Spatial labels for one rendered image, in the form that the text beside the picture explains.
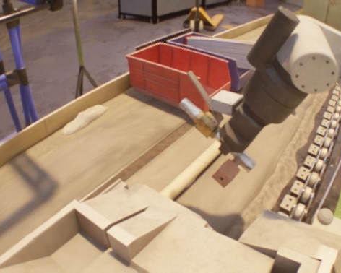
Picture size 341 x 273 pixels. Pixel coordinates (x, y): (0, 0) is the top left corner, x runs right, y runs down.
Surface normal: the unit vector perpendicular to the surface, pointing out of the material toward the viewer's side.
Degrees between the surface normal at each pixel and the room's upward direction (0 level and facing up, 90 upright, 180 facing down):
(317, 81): 101
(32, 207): 0
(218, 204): 0
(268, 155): 0
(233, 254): 10
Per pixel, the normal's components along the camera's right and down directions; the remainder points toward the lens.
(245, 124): -0.62, 0.48
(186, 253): -0.14, -0.84
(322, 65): -0.24, 0.73
